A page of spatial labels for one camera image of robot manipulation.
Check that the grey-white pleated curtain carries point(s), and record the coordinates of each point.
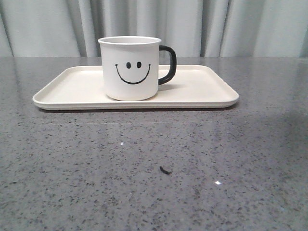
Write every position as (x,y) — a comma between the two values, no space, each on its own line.
(193,28)

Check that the small black debris scrap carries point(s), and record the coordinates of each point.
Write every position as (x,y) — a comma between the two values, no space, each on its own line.
(164,171)

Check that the white smiley mug black handle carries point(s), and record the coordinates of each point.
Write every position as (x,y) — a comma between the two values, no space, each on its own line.
(131,64)

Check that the cream rectangular plastic tray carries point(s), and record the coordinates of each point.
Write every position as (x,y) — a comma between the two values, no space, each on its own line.
(81,88)

